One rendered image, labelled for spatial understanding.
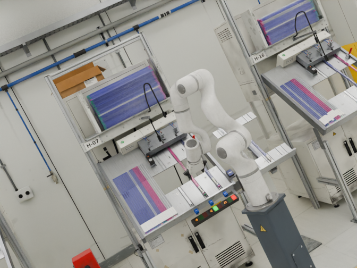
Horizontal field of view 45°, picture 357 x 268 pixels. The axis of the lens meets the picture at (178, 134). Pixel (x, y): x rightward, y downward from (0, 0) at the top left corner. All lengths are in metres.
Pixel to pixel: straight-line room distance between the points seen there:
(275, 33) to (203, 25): 1.57
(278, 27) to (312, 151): 1.01
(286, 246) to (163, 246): 1.00
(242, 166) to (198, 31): 2.87
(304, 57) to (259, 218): 1.63
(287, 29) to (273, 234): 1.81
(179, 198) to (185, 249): 0.47
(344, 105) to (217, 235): 1.32
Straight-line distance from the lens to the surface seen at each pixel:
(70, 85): 3.40
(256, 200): 2.35
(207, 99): 2.27
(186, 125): 2.44
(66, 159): 4.56
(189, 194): 2.84
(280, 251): 2.43
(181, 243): 3.13
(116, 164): 3.09
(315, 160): 3.51
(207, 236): 3.19
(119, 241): 4.75
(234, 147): 2.22
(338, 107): 3.33
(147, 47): 3.23
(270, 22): 3.56
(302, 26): 3.69
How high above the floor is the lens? 1.56
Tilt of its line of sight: 8 degrees down
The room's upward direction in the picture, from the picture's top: 26 degrees counter-clockwise
